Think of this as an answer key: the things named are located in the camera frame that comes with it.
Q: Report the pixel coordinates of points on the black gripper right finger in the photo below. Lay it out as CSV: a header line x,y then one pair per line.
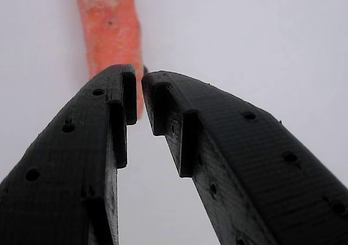
x,y
258,174

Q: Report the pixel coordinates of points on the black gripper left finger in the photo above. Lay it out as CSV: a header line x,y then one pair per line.
x,y
62,160

